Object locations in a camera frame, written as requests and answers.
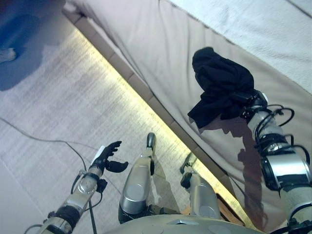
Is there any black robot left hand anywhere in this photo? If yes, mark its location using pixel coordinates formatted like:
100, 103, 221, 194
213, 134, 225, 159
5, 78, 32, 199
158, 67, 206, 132
91, 140, 129, 175

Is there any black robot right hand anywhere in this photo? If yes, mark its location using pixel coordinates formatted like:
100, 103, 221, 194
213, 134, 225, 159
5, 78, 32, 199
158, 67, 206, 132
230, 89, 269, 116

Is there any black garment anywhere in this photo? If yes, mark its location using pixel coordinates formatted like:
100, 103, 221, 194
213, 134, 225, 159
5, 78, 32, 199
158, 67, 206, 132
187, 46, 255, 130

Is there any silver robot left leg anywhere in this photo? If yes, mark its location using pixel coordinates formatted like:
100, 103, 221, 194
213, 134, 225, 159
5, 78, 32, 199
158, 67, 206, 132
118, 132, 157, 224

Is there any silver robot leg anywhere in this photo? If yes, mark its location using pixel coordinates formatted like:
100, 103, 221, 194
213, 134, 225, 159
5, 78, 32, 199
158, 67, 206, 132
118, 132, 157, 224
179, 152, 222, 221

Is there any white textured duvet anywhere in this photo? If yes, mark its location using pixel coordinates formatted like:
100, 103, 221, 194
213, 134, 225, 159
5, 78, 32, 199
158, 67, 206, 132
168, 0, 312, 95

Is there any grey streaked area rug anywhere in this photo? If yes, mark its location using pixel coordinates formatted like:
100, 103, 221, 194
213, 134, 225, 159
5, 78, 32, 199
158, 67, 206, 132
0, 28, 197, 234

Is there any grey robot torso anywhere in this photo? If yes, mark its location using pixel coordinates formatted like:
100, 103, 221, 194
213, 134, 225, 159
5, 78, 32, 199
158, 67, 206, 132
104, 214, 267, 234

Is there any silver robot right leg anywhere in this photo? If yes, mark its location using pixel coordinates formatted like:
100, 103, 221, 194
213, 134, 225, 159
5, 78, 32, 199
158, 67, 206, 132
179, 152, 222, 221

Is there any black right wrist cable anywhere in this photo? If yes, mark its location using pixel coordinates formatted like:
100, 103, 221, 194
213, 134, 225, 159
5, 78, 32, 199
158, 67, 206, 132
253, 104, 311, 169

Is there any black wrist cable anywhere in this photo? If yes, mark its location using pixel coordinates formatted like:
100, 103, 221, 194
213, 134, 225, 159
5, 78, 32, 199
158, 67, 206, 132
70, 170, 108, 234
253, 104, 311, 169

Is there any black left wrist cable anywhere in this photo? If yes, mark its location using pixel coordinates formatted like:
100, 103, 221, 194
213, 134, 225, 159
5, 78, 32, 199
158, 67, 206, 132
70, 170, 108, 234

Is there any thin grey floor cable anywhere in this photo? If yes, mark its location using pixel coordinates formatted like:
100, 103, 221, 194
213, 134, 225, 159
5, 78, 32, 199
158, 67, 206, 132
0, 117, 88, 173

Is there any beige bed frame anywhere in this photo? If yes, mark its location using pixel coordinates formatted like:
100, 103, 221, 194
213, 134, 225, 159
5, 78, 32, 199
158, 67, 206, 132
61, 3, 247, 228

